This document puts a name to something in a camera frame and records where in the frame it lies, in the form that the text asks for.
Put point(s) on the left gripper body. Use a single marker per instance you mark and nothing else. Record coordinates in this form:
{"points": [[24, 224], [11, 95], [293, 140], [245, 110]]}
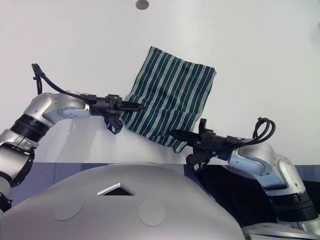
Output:
{"points": [[105, 103]]}

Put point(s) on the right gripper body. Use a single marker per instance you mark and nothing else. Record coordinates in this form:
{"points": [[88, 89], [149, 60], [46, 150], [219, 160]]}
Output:
{"points": [[212, 142]]}

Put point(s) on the green striped T-shirt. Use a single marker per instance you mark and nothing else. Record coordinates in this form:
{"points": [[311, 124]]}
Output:
{"points": [[172, 100]]}

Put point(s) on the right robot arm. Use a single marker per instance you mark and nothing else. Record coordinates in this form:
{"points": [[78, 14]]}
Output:
{"points": [[270, 162]]}

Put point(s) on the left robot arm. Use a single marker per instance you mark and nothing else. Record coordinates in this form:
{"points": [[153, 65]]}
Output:
{"points": [[42, 106]]}

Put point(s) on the robot body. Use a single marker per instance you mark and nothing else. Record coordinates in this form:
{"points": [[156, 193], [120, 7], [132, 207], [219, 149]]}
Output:
{"points": [[120, 202]]}

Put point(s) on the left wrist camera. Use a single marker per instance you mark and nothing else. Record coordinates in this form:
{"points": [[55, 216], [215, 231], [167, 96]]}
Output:
{"points": [[113, 125]]}

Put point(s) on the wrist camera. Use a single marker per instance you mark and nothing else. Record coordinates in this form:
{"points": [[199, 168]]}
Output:
{"points": [[197, 161], [113, 125]]}

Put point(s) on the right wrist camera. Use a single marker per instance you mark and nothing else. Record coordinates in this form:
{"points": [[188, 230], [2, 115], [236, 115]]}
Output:
{"points": [[197, 161]]}

